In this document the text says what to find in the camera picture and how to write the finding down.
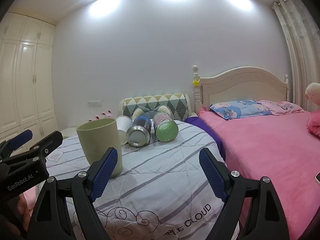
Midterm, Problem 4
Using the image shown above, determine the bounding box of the cream wardrobe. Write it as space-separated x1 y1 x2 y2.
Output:
0 12 56 140

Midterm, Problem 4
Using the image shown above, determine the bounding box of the blue steel can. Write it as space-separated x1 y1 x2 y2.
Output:
126 116 152 147

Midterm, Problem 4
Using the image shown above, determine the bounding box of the pink printed pillow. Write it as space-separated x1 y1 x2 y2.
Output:
257 100 305 116

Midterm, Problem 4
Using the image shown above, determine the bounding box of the pink bottle with green base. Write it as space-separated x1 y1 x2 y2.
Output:
153 112 179 142

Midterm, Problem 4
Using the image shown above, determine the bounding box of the person's left hand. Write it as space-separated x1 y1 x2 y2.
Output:
16 193 26 227

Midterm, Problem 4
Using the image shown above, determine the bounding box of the striped white quilt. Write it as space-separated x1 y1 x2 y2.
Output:
45 119 240 240

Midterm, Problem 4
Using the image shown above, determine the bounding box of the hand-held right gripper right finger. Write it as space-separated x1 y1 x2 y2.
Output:
199 148 290 240

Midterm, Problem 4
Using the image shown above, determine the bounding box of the diamond pattern quilted headboard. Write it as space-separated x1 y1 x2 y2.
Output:
119 94 190 122

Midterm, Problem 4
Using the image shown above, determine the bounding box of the pink blanket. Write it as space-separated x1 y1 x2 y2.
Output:
197 106 320 240

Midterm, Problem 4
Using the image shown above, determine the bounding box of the green cup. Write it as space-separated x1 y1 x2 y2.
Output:
76 118 123 178

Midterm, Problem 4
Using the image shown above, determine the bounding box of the white cup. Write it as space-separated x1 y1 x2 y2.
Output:
116 115 133 145

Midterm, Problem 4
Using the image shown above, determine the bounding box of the purple bed sheet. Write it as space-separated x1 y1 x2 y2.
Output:
185 116 227 164

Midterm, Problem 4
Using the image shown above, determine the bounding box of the grey plush toy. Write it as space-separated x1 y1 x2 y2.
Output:
132 105 173 121

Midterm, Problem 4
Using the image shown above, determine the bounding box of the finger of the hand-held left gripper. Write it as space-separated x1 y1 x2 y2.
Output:
0 131 63 166
0 129 33 159

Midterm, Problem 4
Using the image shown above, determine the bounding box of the pink plush toy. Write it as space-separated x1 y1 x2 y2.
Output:
305 82 320 138

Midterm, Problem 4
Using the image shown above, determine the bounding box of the blue printed pillow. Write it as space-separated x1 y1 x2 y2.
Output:
209 99 272 120

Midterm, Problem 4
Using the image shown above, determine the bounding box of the pale patterned curtain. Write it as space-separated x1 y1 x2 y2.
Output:
272 0 320 105

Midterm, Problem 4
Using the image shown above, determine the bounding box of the cream wooden headboard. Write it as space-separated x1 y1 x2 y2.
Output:
192 65 292 113

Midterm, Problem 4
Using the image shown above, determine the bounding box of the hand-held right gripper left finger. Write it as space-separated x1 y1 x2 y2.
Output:
30 147 118 240

